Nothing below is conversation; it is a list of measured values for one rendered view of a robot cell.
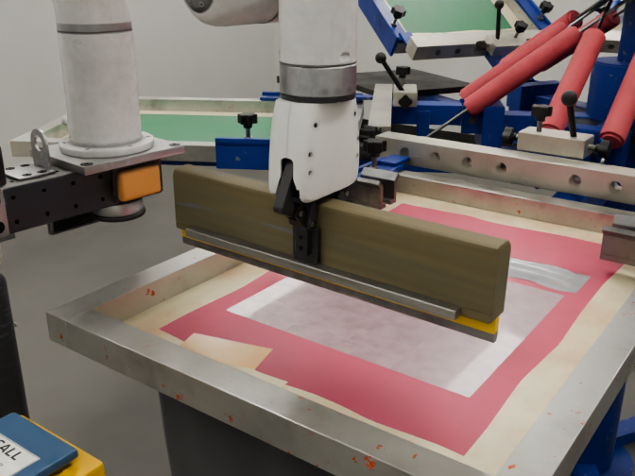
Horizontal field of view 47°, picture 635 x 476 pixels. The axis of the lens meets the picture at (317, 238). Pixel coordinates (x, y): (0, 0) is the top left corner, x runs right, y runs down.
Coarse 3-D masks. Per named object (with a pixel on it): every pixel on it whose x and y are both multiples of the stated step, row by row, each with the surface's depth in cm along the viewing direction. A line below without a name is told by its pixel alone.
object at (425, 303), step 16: (208, 240) 83; (224, 240) 81; (240, 240) 81; (256, 256) 79; (272, 256) 77; (288, 256) 77; (304, 272) 75; (320, 272) 74; (336, 272) 73; (352, 288) 72; (368, 288) 71; (384, 288) 70; (400, 288) 70; (416, 304) 68; (432, 304) 67; (448, 304) 67
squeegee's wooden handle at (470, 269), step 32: (192, 192) 84; (224, 192) 81; (256, 192) 78; (192, 224) 85; (224, 224) 82; (256, 224) 79; (288, 224) 76; (320, 224) 74; (352, 224) 71; (384, 224) 69; (416, 224) 68; (320, 256) 75; (352, 256) 72; (384, 256) 70; (416, 256) 68; (448, 256) 66; (480, 256) 64; (416, 288) 69; (448, 288) 67; (480, 288) 65; (480, 320) 66
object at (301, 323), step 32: (448, 224) 124; (480, 224) 124; (256, 288) 99; (288, 288) 99; (320, 288) 99; (192, 320) 91; (224, 320) 91; (256, 320) 91; (288, 320) 91; (320, 320) 91; (352, 320) 91; (288, 352) 83; (320, 352) 83
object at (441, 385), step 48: (528, 240) 116; (576, 240) 116; (528, 288) 99; (384, 336) 87; (432, 336) 87; (528, 336) 87; (288, 384) 77; (336, 384) 77; (384, 384) 77; (432, 384) 77; (480, 384) 77; (432, 432) 69; (480, 432) 69
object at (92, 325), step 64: (448, 192) 134; (512, 192) 129; (192, 256) 101; (64, 320) 83; (192, 384) 72; (256, 384) 71; (576, 384) 71; (320, 448) 64; (384, 448) 61; (576, 448) 64
